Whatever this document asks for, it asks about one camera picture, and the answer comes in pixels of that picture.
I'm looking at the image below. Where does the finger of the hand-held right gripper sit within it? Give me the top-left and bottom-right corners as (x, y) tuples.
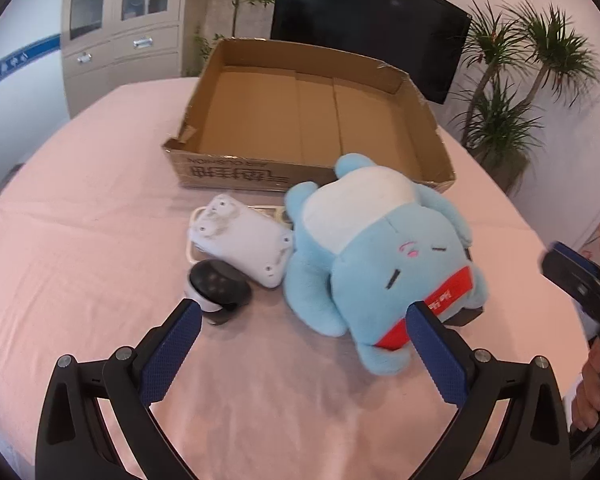
(539, 241), (600, 318)

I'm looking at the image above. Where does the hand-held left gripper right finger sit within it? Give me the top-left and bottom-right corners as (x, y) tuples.
(406, 301), (571, 480)

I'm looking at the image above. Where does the brown cardboard box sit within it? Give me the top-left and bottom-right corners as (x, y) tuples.
(161, 37), (457, 195)

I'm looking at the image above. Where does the person's right hand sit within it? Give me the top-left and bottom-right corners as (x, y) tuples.
(570, 345), (600, 431)

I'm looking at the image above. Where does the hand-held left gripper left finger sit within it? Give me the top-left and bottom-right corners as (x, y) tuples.
(36, 298), (203, 480)

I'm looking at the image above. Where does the blue plush toy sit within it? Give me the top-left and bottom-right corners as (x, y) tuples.
(283, 154), (489, 376)

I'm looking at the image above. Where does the black white round gadget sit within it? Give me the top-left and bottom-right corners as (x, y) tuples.
(186, 260), (254, 327)

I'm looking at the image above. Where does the potted palm plant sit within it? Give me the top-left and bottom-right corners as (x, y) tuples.
(450, 0), (600, 196)

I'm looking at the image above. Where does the clear cream phone case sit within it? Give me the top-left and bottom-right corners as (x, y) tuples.
(186, 204), (288, 264)

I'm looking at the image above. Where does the white plastic device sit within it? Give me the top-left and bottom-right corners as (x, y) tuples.
(187, 193), (295, 289)

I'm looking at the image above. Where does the grey filing cabinet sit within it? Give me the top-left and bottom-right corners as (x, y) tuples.
(61, 0), (193, 118)

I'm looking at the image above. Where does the small black box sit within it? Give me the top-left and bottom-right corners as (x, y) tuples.
(442, 245), (485, 329)

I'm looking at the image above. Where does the black flat screen monitor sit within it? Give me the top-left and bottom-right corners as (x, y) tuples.
(270, 0), (473, 106)

